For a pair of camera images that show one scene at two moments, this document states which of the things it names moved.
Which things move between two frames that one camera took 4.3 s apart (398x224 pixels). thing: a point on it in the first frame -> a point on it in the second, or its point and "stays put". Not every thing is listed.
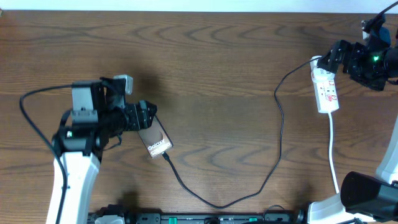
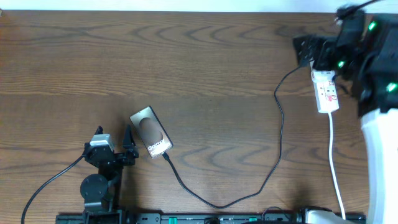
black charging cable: (275, 166) stays put
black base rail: (204, 218) stays put
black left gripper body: (132, 112) -> (124, 162)
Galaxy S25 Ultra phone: (155, 139) stays put
